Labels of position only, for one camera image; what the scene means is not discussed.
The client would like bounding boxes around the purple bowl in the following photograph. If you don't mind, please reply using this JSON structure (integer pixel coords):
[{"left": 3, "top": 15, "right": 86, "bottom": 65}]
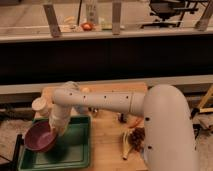
[{"left": 24, "top": 120, "right": 57, "bottom": 152}]

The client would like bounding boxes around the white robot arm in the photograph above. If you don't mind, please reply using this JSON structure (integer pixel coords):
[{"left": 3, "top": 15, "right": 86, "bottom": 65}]
[{"left": 49, "top": 83, "right": 199, "bottom": 171}]

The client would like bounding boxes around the black office chair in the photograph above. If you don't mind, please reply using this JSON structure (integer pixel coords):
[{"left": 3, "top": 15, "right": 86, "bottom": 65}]
[{"left": 141, "top": 0, "right": 208, "bottom": 28}]

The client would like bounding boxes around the grey shelf bracket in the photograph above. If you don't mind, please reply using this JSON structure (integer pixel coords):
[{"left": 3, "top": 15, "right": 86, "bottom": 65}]
[
  {"left": 43, "top": 4, "right": 61, "bottom": 38},
  {"left": 112, "top": 0, "right": 121, "bottom": 35},
  {"left": 195, "top": 0, "right": 213, "bottom": 31}
]

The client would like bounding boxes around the green plastic tray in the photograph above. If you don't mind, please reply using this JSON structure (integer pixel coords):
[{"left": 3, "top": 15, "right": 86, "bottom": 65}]
[{"left": 18, "top": 115, "right": 91, "bottom": 171}]

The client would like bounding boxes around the left grey shelf bracket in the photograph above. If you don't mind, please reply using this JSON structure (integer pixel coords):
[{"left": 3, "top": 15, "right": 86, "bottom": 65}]
[{"left": 43, "top": 4, "right": 61, "bottom": 38}]

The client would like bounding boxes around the white cup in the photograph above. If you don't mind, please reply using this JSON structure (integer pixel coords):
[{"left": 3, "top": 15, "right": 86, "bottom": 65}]
[{"left": 32, "top": 97, "right": 49, "bottom": 117}]

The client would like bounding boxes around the yellow banana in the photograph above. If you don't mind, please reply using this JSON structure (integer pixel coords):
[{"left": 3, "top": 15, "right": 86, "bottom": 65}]
[{"left": 122, "top": 130, "right": 132, "bottom": 160}]

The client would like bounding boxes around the orange carrot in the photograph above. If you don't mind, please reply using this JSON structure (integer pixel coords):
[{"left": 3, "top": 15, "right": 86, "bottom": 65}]
[{"left": 128, "top": 118, "right": 143, "bottom": 129}]

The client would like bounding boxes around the right grey shelf bracket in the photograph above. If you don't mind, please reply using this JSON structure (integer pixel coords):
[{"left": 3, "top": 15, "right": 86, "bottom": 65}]
[{"left": 195, "top": 0, "right": 213, "bottom": 31}]

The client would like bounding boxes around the red round object on shelf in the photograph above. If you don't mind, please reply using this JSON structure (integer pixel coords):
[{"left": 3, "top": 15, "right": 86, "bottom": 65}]
[{"left": 81, "top": 22, "right": 94, "bottom": 31}]

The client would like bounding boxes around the bunch of red grapes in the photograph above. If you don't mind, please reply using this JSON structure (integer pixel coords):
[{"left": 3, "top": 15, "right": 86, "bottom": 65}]
[{"left": 129, "top": 127, "right": 145, "bottom": 151}]

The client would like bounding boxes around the clear bottle on shelf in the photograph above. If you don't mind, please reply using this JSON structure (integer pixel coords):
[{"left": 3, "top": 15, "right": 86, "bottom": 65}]
[{"left": 85, "top": 0, "right": 98, "bottom": 25}]

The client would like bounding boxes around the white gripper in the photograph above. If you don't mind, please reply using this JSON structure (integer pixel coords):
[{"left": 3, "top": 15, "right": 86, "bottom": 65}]
[{"left": 49, "top": 114, "right": 69, "bottom": 136}]

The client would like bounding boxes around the small black and silver can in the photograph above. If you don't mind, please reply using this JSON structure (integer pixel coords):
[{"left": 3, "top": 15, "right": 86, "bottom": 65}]
[{"left": 119, "top": 113, "right": 127, "bottom": 123}]

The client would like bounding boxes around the middle grey shelf bracket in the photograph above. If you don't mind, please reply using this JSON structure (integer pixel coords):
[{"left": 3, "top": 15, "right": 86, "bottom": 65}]
[{"left": 112, "top": 0, "right": 121, "bottom": 35}]

